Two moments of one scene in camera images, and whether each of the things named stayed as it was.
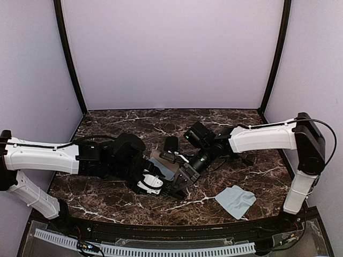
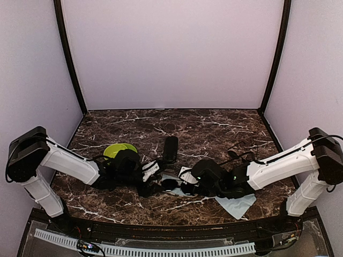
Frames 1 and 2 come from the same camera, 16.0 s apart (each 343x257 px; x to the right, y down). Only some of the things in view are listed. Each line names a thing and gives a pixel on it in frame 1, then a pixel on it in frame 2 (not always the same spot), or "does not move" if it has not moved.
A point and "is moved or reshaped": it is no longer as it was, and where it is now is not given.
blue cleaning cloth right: [236, 201] does not move
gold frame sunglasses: [245, 161] is moved or reshaped
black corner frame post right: [286, 18] does not move
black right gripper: [190, 180] to [203, 193]
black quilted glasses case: [171, 143] does not move
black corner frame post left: [65, 44] does not move
